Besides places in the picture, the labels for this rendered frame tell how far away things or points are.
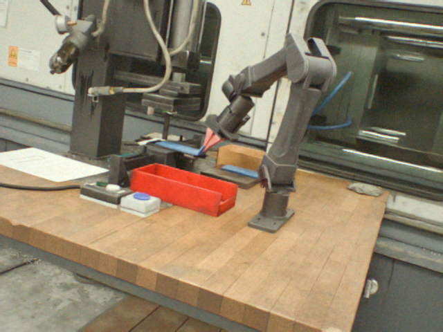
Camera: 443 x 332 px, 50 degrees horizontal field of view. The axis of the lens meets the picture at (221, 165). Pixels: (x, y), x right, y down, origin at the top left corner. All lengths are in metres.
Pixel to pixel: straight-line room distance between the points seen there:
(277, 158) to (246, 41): 0.96
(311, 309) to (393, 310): 1.20
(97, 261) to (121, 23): 0.79
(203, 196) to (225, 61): 1.01
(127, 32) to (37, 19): 1.30
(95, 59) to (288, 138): 0.68
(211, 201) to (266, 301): 0.40
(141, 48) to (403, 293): 1.30
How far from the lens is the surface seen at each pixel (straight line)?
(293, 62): 1.10
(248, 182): 1.44
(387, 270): 1.95
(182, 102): 1.38
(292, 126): 1.12
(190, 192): 1.16
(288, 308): 0.81
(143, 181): 1.22
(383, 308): 2.01
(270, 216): 1.17
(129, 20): 1.46
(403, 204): 1.86
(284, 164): 1.15
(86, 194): 1.16
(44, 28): 2.68
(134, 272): 0.87
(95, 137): 1.53
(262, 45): 2.00
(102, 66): 1.51
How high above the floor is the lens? 1.27
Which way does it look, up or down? 13 degrees down
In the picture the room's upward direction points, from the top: 9 degrees clockwise
